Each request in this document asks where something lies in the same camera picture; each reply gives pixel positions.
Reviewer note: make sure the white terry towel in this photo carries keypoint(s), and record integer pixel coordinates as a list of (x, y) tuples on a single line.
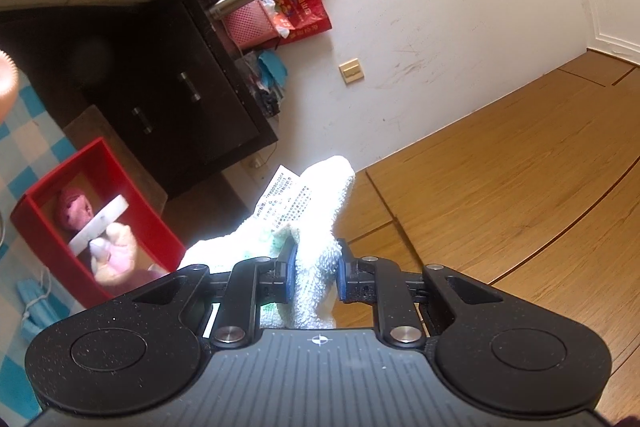
[(317, 257)]

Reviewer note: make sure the pink plush toy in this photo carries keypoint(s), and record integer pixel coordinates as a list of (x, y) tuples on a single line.
[(117, 257)]

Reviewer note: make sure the dark wooden nightstand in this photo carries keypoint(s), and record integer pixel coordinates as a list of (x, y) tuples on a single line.
[(165, 77)]

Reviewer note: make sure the orange ribbed bottle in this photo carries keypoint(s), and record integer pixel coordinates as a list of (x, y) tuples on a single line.
[(6, 87)]

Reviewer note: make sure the beige wall switch plate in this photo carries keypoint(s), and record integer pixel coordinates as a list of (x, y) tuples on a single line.
[(351, 71)]

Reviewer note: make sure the beige wall socket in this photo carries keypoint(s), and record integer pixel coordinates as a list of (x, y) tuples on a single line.
[(252, 168)]

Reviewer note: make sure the blue cloth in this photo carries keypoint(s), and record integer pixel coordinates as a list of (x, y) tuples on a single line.
[(274, 67)]

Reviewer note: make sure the small pink knitted toy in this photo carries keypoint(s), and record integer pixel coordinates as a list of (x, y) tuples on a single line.
[(74, 209)]

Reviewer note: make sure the white printed paper label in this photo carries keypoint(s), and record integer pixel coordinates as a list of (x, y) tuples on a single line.
[(282, 199)]

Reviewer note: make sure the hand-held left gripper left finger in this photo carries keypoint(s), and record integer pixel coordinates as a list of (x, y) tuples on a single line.
[(288, 272)]

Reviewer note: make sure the blue face mask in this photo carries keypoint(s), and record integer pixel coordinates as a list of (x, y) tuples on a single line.
[(40, 312)]

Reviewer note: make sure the white plastic strip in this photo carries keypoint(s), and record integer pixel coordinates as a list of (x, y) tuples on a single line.
[(102, 219)]

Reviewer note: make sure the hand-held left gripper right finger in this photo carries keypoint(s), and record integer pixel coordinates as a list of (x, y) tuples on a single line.
[(341, 278)]

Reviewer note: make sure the red cardboard box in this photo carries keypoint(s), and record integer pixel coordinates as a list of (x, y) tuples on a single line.
[(145, 217)]

